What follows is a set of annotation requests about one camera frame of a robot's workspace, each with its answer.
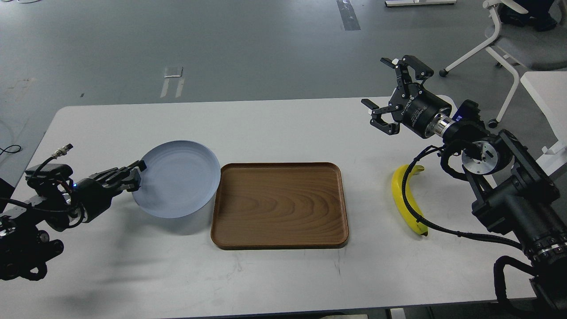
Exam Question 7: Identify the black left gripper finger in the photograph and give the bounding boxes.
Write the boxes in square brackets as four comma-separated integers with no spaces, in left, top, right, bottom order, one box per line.
[103,161,147,182]
[108,172,141,194]

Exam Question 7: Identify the white office chair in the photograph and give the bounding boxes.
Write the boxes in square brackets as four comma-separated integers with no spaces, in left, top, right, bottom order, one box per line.
[439,0,567,128]

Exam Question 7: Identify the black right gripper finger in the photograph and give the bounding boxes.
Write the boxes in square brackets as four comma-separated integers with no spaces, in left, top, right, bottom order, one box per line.
[381,55,434,91]
[361,98,400,136]

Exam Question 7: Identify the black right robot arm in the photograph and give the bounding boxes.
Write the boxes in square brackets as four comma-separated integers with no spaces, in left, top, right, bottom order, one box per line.
[361,55,567,319]

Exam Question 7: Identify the grey floor tape strip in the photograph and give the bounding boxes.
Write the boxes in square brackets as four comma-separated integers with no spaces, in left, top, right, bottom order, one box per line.
[336,0,361,31]

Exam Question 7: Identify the yellow banana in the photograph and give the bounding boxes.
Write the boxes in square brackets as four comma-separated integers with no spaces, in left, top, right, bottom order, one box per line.
[391,165,429,236]

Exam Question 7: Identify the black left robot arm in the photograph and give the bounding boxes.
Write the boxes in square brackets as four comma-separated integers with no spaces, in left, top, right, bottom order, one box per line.
[0,144,147,281]

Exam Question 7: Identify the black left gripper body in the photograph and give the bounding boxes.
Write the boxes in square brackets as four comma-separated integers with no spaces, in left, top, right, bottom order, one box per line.
[75,171,120,222]

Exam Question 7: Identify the brown wooden tray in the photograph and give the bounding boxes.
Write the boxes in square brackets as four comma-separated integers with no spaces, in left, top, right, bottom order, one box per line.
[210,162,349,250]

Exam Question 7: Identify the light blue plate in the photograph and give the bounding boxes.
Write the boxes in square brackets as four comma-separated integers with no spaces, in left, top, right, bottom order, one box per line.
[133,140,221,219]

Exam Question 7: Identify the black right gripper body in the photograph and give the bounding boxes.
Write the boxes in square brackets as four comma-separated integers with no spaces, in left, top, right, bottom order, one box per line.
[389,84,452,136]

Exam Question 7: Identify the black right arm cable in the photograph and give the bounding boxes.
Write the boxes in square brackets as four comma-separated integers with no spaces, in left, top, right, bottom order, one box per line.
[402,146,525,251]

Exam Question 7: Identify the white side table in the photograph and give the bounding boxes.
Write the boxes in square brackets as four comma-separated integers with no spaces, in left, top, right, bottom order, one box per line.
[520,71,567,175]

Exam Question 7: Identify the white floor tape marks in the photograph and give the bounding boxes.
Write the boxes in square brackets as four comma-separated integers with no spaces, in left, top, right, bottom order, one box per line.
[159,66,186,98]

